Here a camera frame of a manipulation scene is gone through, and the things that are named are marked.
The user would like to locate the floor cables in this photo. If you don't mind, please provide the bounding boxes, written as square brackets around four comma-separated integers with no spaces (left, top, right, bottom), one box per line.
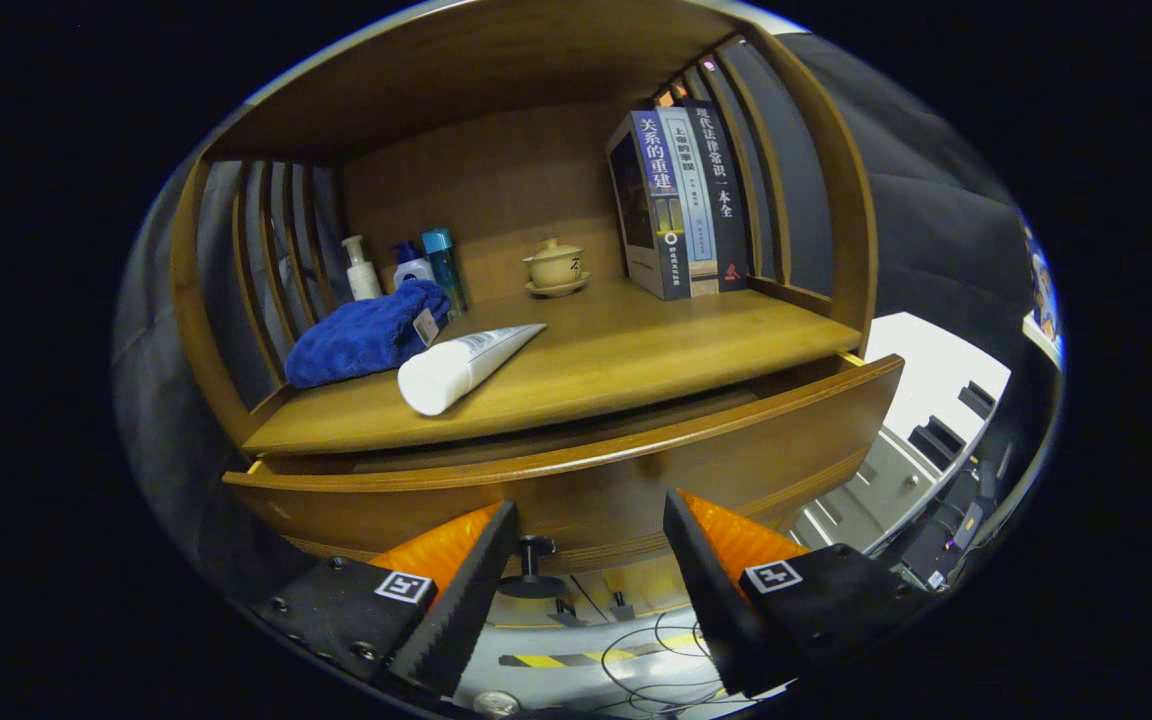
[596,610,737,713]

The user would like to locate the teal bottle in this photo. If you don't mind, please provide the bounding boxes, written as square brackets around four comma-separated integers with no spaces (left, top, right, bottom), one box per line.
[422,228,469,319]

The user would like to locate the light blue book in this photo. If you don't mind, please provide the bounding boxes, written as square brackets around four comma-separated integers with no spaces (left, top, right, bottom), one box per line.
[658,105,719,297]

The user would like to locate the blue towel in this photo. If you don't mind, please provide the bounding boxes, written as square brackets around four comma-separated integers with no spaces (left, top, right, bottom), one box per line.
[285,278,452,390]

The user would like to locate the wooden countertop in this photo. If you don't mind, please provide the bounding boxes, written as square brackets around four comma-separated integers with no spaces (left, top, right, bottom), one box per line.
[241,277,862,458]

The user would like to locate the wooden drawer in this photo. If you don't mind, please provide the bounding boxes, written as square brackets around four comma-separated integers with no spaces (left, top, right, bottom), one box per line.
[223,352,905,601]

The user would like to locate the white box unit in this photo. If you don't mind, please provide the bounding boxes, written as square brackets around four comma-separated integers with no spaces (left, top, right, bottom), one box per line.
[791,312,1012,551]

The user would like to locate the white bottle with blue cap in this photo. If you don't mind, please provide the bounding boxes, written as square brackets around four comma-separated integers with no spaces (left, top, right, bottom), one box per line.
[391,241,435,291]

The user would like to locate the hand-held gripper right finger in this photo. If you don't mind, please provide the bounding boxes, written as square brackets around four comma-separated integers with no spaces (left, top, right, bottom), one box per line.
[663,488,937,698]

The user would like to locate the black book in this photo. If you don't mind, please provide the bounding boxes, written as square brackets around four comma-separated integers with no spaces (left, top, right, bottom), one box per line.
[681,97,754,293]

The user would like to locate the black floor device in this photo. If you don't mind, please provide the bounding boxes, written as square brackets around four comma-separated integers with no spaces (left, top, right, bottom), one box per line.
[896,470,987,591]

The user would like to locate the beige lidded teacup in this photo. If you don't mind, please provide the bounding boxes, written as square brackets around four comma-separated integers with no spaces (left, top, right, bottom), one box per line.
[522,238,592,299]

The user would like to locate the wooden cabinet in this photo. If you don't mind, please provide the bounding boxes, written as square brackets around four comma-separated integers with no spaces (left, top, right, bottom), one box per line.
[168,0,879,641]

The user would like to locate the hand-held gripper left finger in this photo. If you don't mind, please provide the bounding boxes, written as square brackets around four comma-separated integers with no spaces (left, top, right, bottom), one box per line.
[249,500,519,698]

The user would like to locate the white cream tube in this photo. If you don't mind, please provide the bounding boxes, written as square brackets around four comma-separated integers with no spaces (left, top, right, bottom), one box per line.
[397,322,548,417]

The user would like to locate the white pump bottle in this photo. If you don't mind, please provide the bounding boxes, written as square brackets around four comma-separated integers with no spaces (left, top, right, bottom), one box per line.
[341,235,384,302]

